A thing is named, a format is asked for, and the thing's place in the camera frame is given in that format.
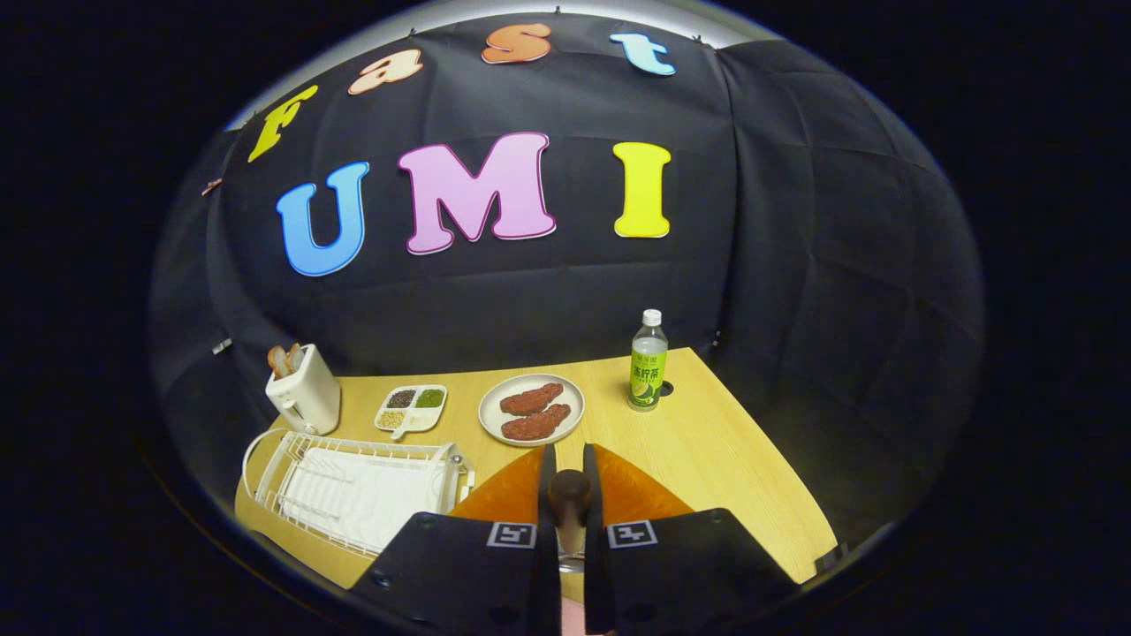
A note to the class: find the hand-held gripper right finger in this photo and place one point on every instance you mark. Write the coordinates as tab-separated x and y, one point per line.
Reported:
689	574

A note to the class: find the brown meat piece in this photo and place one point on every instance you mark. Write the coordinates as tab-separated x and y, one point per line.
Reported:
532	399
535	424

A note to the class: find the white divided seasoning dish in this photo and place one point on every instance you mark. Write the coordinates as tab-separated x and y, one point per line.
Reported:
411	415

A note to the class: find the white plate with meat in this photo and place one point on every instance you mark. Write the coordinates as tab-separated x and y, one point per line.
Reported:
574	393

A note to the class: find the metal mesh basket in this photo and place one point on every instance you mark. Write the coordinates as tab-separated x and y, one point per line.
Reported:
572	563

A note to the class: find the black backdrop cloth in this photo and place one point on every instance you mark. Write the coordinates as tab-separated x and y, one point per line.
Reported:
795	265

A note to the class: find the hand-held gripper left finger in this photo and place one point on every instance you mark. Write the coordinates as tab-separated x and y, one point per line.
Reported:
451	574

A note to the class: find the white toaster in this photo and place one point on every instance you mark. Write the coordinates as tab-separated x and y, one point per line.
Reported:
309	397

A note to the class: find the green label drink bottle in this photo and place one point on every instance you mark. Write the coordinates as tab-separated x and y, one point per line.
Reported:
648	371

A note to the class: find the toast slices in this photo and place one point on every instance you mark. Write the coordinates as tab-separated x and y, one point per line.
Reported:
281	359

